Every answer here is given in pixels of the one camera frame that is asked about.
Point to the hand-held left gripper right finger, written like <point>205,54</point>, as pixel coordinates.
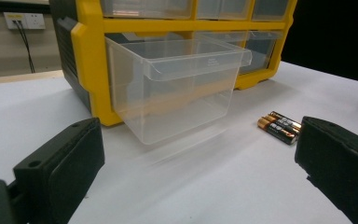
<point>338,161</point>

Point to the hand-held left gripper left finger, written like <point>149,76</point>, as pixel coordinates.
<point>65,165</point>

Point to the black copper battery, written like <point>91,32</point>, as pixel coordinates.
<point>276,132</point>
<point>284,123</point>
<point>287,117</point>

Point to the yellow black organizer cabinet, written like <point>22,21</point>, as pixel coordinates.
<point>90,62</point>

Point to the clear pull-out storage drawer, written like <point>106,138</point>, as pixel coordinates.
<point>171,102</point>

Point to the black curtain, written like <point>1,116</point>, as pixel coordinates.
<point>332,37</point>

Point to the black horizontal bar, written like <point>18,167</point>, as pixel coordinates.
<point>12,7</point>

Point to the set of clear plastic drawers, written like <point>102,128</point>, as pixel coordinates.
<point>146,7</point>

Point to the white wall socket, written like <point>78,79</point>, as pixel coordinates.
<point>32,21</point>

